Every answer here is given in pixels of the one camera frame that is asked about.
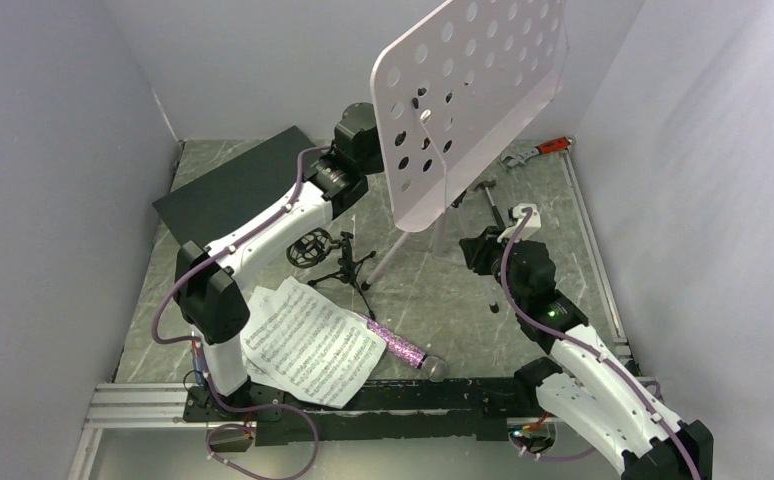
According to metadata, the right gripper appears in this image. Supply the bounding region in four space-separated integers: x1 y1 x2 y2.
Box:
464 226 526 307

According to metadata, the black tripod microphone stand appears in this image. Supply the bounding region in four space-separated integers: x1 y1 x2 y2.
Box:
286 227 378 319

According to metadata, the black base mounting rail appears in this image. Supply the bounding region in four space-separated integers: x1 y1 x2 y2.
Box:
183 377 542 446

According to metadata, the purple glitter microphone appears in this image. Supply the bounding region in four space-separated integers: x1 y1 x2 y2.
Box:
362 316 449 383

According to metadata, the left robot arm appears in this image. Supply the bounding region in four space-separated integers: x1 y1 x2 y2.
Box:
172 102 384 420

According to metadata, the lilac perforated music stand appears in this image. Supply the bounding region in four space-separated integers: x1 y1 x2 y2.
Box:
360 0 568 314

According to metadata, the black handled hammer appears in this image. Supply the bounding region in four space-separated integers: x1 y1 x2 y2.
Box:
473 179 505 230

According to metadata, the sheet music page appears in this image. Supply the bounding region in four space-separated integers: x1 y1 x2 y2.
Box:
246 277 386 408
238 286 284 390

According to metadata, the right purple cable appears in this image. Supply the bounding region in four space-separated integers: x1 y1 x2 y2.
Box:
498 206 703 480

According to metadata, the sheet music lower page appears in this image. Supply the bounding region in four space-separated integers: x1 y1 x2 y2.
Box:
238 286 284 390

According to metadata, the sheet music top page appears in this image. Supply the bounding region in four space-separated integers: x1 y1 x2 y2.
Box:
246 277 386 408

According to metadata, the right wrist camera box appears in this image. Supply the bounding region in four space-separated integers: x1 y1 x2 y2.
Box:
497 203 542 244

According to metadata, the black network switch box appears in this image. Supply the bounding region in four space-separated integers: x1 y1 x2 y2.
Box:
153 127 314 246

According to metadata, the aluminium frame rail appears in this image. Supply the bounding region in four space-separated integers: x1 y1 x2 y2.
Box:
84 383 187 429

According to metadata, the red blue screwdriver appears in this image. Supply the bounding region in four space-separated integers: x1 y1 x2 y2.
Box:
191 338 205 382

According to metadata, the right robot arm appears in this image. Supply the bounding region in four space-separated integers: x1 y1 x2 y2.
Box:
459 229 714 479

